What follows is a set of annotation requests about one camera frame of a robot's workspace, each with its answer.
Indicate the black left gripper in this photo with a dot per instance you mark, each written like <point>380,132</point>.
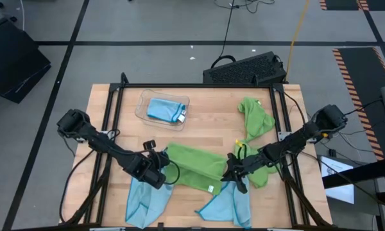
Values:
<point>154,173</point>

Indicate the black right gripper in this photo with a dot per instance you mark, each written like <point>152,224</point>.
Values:
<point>253,160</point>

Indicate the blue microfiber towel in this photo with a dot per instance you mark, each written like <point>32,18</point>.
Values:
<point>163,109</point>
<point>221,208</point>
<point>144,205</point>

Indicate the green microfiber towel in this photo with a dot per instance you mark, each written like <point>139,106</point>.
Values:
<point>255,118</point>
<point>195,163</point>
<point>261,176</point>

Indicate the clear plastic bin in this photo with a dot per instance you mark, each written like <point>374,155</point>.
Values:
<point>141,106</point>

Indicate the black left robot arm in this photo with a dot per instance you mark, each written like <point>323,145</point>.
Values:
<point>109,147</point>

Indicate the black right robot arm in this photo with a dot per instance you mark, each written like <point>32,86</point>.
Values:
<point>295,139</point>

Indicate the small black power adapter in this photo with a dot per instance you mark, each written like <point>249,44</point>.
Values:
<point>332,152</point>

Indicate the black perforated computer case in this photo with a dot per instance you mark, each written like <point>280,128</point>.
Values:
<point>244,69</point>

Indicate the white paper sheet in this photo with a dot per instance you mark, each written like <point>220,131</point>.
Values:
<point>340,192</point>

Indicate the black metal beam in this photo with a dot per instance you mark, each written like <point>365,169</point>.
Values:
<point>356,174</point>

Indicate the hazard-striped black floor mat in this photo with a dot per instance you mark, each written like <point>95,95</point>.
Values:
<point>381,4</point>
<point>362,83</point>
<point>340,4</point>

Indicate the black cart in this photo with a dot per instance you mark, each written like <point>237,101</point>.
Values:
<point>13,64</point>

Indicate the black caster wheel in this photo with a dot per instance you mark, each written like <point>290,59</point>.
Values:
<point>0,5</point>

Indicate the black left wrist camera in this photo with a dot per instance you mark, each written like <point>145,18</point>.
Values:
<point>149,145</point>

